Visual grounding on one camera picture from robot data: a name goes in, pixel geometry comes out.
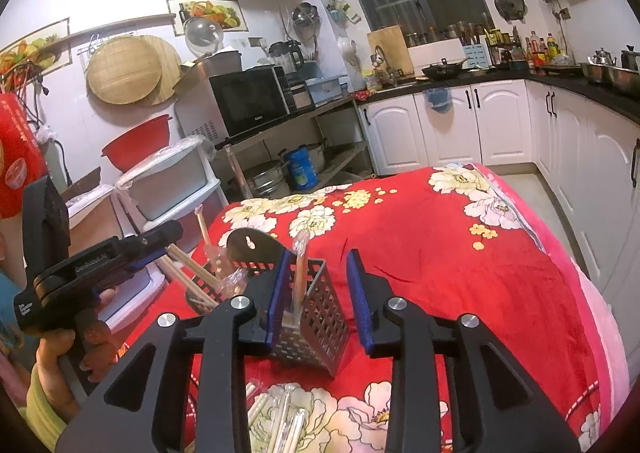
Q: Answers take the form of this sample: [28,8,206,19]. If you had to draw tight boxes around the green left sleeve forearm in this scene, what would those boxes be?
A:
[21,364,73,452]

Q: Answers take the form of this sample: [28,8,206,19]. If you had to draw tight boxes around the brown perforated utensil holder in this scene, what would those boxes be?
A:
[185,226,352,379]

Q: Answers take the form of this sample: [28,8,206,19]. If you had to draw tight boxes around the wooden cutting board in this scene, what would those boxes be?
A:
[367,25,414,77]

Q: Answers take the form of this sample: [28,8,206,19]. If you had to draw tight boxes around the red shopping bag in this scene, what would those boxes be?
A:
[0,94,48,219]

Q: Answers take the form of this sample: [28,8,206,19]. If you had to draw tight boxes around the left hand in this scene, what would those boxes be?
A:
[36,320,119,423]

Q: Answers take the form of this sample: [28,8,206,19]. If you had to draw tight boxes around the red floral tablecloth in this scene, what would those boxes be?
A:
[114,162,629,453]

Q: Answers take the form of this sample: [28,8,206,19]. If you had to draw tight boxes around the white plastic drawer tower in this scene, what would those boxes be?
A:
[64,182,170,334]
[115,135,228,253]

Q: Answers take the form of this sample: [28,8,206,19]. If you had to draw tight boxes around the white lower cabinets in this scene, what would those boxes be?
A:
[359,80,639,348]

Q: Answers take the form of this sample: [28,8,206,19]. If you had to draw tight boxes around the metal shelf rack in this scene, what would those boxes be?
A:
[210,97,373,202]

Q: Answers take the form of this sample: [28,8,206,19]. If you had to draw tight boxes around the glass pot lid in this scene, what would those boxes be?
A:
[183,17,224,57]

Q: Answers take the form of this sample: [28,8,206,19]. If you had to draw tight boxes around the black wok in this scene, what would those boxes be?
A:
[421,57,469,82]

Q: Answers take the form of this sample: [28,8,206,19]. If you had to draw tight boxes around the red plastic basin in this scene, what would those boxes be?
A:
[102,114,171,173]

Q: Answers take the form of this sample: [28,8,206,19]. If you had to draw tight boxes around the blue canister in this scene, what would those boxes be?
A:
[283,147,319,191]

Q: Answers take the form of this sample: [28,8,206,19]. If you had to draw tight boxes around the chopstick pair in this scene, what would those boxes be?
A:
[292,229,310,323]
[194,204,219,275]
[247,383,307,452]
[154,244,219,311]

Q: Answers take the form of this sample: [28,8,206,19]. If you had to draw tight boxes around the hanging metal pot lid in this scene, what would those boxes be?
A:
[494,0,527,22]

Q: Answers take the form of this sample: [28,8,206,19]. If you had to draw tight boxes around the round bamboo steamer lid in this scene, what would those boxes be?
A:
[86,35,181,106]

